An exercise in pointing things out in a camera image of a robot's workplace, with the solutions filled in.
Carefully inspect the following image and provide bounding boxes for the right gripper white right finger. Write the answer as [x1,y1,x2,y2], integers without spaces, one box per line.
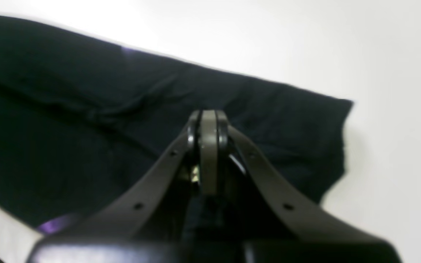
[200,110,401,263]

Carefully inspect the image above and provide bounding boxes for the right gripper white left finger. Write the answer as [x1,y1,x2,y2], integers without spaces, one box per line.
[28,111,201,263]

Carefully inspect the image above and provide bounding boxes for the black T-shirt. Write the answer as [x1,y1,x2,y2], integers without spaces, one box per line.
[0,16,353,226]

